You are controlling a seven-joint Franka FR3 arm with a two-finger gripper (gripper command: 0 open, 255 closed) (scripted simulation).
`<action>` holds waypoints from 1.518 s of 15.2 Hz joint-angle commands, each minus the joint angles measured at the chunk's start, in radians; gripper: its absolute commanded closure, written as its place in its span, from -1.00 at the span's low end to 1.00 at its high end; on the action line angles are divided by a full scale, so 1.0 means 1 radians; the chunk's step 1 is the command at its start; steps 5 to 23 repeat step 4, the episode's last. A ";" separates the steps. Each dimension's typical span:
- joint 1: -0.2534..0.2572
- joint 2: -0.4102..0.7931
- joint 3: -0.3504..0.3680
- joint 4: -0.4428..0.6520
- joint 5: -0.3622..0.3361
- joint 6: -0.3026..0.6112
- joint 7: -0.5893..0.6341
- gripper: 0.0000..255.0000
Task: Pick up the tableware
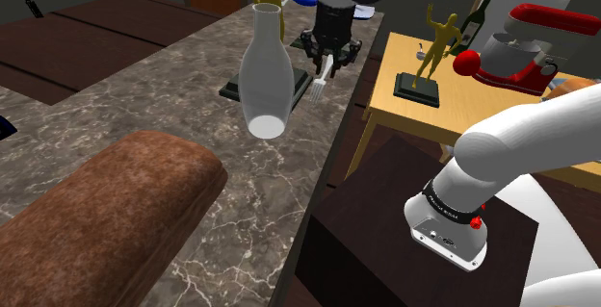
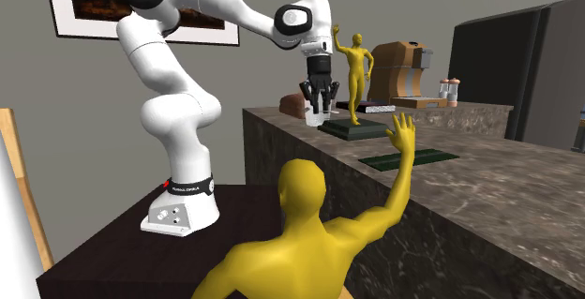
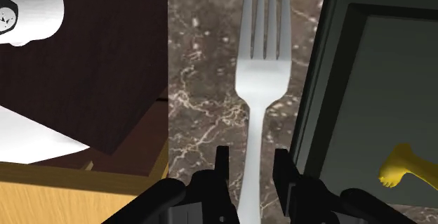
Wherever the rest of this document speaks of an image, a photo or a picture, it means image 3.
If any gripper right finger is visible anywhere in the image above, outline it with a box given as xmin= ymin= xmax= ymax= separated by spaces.
xmin=272 ymin=148 xmax=419 ymax=224

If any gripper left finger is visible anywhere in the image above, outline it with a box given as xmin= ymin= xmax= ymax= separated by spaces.
xmin=102 ymin=145 xmax=240 ymax=224

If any yellow toy figure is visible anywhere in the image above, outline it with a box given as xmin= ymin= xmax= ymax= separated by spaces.
xmin=378 ymin=143 xmax=438 ymax=190

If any silver fork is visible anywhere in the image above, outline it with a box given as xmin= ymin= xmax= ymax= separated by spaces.
xmin=235 ymin=0 xmax=293 ymax=224

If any dark rectangular tray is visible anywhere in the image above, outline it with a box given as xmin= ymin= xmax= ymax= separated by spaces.
xmin=288 ymin=0 xmax=438 ymax=215

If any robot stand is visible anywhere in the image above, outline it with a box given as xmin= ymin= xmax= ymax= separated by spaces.
xmin=0 ymin=0 xmax=169 ymax=156

